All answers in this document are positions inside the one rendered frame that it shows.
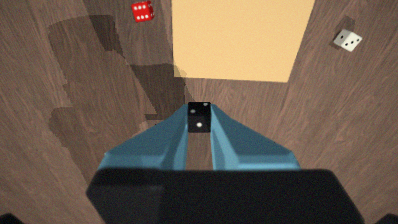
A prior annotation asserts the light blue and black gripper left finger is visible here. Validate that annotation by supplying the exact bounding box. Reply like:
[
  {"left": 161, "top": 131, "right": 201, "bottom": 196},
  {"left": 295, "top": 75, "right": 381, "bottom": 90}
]
[{"left": 97, "top": 104, "right": 188, "bottom": 170}]

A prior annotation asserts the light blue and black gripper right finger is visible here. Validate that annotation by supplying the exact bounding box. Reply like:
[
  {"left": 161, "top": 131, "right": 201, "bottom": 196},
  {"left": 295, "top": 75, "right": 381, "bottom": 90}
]
[{"left": 210, "top": 104, "right": 302, "bottom": 170}]

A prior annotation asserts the black die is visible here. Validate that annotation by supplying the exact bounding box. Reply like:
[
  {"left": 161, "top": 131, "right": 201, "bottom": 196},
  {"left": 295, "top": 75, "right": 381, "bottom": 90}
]
[{"left": 187, "top": 102, "right": 211, "bottom": 133}]

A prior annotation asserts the red die with white pips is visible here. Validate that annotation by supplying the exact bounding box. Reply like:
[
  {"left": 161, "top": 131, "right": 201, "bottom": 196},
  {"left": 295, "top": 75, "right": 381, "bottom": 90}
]
[{"left": 131, "top": 0, "right": 155, "bottom": 22}]

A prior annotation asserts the tan flat mat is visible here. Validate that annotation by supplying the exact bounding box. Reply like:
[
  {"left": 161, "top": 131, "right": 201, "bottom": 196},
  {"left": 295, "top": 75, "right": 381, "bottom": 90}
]
[{"left": 172, "top": 0, "right": 315, "bottom": 82}]

